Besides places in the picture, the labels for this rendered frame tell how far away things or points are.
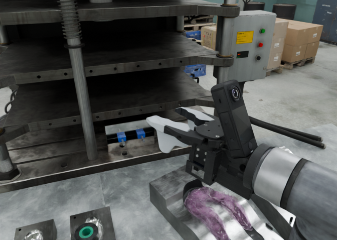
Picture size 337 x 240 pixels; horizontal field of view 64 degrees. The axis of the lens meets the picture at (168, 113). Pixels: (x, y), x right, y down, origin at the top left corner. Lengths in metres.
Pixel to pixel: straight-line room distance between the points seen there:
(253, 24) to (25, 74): 1.21
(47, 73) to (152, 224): 0.81
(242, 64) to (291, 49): 3.91
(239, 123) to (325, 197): 0.14
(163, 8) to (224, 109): 1.03
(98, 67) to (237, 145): 1.03
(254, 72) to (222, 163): 1.37
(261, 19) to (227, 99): 1.32
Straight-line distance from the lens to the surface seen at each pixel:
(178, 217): 1.07
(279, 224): 1.18
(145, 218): 1.18
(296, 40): 5.54
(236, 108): 0.41
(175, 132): 0.43
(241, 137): 0.40
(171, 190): 1.12
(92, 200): 1.28
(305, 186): 0.38
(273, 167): 0.39
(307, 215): 0.39
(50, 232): 1.14
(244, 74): 1.74
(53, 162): 1.58
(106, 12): 1.33
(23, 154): 1.71
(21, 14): 1.33
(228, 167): 0.44
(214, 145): 0.42
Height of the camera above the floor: 1.70
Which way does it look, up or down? 28 degrees down
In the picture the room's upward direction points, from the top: straight up
